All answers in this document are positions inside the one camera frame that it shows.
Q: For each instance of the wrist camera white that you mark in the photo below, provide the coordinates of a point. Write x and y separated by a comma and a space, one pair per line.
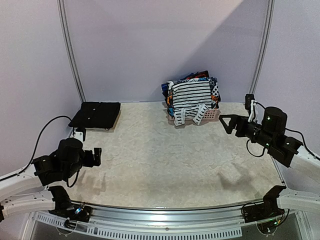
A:
79, 133
250, 106

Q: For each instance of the black white striped tank top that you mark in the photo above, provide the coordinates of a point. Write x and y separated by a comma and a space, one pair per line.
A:
190, 94

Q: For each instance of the aluminium front rail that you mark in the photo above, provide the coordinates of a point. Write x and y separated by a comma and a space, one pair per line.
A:
119, 223

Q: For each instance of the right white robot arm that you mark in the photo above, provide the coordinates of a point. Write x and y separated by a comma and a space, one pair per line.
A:
287, 150

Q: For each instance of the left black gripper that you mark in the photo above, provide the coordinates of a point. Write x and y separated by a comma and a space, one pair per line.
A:
90, 162

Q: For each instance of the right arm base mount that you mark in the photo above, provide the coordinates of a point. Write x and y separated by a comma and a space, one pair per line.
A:
262, 215

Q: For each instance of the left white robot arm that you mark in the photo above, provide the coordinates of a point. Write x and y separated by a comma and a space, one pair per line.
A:
34, 187

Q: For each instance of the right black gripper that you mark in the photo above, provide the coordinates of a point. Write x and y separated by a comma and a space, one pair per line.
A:
240, 125

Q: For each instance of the colourful printed clothes pile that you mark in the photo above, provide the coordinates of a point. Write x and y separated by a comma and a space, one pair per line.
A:
198, 76

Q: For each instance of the right aluminium frame post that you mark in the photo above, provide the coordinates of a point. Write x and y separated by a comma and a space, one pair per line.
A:
263, 45

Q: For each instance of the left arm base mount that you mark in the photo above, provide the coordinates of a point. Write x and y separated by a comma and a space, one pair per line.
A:
73, 214

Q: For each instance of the pink plastic laundry basket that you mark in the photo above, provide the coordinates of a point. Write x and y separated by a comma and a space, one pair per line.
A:
197, 114

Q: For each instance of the folded black shirt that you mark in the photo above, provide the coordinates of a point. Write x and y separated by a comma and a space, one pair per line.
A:
89, 106

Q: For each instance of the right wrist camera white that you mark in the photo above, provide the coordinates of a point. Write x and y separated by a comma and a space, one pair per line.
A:
250, 106

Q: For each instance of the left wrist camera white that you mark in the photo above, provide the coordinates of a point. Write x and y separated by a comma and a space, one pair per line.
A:
79, 133

